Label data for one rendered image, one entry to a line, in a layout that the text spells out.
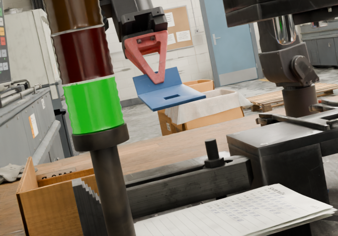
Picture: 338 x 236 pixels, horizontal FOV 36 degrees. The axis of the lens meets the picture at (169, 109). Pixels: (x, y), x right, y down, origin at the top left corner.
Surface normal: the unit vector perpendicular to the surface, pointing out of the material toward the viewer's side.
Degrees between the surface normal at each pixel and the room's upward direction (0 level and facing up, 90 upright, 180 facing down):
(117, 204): 90
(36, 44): 90
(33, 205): 90
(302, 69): 90
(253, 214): 2
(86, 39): 104
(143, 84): 64
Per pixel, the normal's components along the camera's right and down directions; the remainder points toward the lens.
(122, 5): 0.06, -0.35
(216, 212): -0.20, -0.97
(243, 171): 0.21, 0.07
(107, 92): 0.63, -0.29
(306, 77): 0.41, 0.03
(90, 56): 0.42, 0.27
